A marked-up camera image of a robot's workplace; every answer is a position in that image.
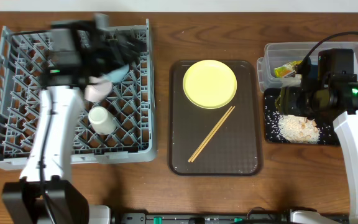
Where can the white paper cup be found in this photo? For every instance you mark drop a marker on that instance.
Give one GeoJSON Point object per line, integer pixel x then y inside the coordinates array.
{"type": "Point", "coordinates": [102, 121]}

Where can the clear plastic waste bin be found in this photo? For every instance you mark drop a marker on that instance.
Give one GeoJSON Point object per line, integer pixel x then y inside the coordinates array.
{"type": "Point", "coordinates": [278, 54]}

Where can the light blue bowl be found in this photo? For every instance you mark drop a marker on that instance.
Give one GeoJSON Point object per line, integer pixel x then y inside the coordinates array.
{"type": "Point", "coordinates": [117, 75]}

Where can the pink small bowl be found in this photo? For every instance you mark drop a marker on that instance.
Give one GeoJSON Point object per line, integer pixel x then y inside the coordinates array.
{"type": "Point", "coordinates": [98, 90]}

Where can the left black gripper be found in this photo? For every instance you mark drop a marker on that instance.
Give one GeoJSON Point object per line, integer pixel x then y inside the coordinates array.
{"type": "Point", "coordinates": [117, 50]}

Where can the black rectangular waste bin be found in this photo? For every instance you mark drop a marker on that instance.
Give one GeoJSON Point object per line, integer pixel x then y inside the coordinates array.
{"type": "Point", "coordinates": [272, 124]}

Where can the yellow round plate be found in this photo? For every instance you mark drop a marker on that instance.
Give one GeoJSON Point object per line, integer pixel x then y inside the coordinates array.
{"type": "Point", "coordinates": [210, 84]}

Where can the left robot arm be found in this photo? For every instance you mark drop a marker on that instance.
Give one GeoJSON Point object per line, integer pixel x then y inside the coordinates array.
{"type": "Point", "coordinates": [44, 192]}

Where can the food scraps in bowl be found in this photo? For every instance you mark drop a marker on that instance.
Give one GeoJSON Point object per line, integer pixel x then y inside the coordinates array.
{"type": "Point", "coordinates": [298, 130]}

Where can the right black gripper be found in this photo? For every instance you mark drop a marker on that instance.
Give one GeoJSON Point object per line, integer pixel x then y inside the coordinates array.
{"type": "Point", "coordinates": [289, 99]}

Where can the grey plastic dishwasher rack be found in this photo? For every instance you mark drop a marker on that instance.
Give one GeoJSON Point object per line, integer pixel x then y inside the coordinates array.
{"type": "Point", "coordinates": [131, 102]}

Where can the dark brown serving tray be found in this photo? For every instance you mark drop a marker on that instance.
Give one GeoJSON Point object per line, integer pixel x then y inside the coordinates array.
{"type": "Point", "coordinates": [225, 141]}

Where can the green orange snack wrapper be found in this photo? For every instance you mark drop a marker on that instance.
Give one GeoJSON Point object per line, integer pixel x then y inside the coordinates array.
{"type": "Point", "coordinates": [287, 70]}

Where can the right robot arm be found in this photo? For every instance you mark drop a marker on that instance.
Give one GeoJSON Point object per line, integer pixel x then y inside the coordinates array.
{"type": "Point", "coordinates": [330, 93]}

